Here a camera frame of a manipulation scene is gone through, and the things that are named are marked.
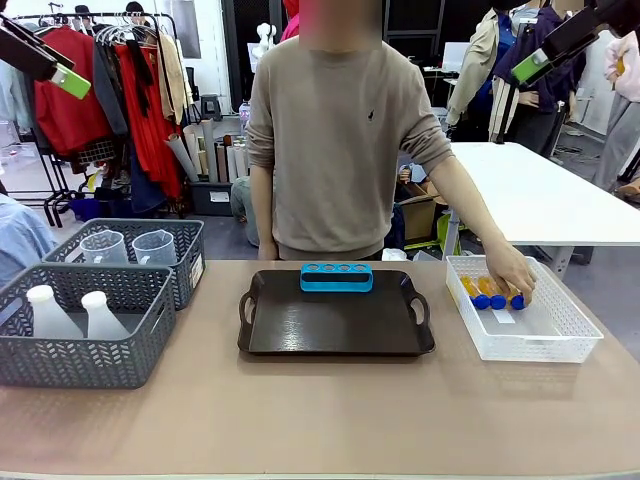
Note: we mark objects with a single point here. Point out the white paper roll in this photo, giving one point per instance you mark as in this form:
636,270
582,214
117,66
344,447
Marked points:
231,162

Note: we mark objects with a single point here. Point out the red dress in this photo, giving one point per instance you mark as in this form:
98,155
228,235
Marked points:
150,150

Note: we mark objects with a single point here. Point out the tall grey paper roll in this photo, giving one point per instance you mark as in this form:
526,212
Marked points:
210,150

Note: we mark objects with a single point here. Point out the black metal clothes rack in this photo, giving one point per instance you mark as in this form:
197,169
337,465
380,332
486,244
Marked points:
170,20

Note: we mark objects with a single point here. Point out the red jacket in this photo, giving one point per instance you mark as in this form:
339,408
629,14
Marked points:
65,110

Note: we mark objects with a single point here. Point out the white plastic flask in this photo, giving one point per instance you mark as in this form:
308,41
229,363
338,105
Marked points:
102,317
47,315

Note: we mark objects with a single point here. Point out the black storage box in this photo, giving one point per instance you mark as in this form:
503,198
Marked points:
212,197

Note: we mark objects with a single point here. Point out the dark grey jacket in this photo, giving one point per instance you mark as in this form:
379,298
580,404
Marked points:
107,95

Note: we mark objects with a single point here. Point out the clear plastic measuring beaker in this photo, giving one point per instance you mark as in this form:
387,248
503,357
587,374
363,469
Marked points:
104,248
154,248

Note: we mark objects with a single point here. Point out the grey woven plastic basket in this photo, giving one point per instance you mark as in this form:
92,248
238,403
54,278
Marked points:
187,250
75,360

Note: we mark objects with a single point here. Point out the person in beige sweater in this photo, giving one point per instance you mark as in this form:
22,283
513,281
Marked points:
330,150

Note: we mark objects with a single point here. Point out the person in pink hoodie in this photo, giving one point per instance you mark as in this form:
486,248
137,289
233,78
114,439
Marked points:
620,125

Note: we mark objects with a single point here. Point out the white paper label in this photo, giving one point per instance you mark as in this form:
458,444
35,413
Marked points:
504,317

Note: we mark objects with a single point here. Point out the white desk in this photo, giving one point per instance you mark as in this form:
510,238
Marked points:
540,195

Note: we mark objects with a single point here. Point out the person's right hand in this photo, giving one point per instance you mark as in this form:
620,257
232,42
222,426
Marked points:
267,251

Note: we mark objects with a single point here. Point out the light blue garment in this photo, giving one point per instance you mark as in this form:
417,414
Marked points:
12,95

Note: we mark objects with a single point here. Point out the dark brown plastic tray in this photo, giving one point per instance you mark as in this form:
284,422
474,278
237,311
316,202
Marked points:
335,322

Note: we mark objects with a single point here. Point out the person's left forearm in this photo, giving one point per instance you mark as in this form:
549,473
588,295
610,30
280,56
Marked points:
470,210

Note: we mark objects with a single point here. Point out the person's right forearm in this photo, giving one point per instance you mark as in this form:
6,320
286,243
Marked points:
262,205

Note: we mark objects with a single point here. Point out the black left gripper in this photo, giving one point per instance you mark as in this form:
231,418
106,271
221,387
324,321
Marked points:
27,52

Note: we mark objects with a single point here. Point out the white perforated plastic basket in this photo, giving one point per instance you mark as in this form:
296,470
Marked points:
560,325

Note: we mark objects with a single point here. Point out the beige garment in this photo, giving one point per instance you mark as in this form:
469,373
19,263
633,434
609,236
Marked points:
175,75

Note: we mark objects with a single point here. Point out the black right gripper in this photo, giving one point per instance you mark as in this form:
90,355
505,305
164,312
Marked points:
575,35

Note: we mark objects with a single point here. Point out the grey plastic stool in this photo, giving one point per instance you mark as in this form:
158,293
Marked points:
210,106

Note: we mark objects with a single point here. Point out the person in light blue shirt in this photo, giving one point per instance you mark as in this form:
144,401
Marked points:
20,235

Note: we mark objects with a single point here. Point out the crouching person in jeans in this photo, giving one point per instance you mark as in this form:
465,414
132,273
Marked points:
245,210

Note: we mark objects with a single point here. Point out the cardboard box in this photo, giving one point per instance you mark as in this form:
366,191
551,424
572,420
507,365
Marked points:
420,215

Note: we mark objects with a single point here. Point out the blue test tube rack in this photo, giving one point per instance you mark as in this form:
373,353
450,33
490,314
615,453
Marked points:
337,282

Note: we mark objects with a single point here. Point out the person's left hand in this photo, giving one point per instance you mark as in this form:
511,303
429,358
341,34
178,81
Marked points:
512,275

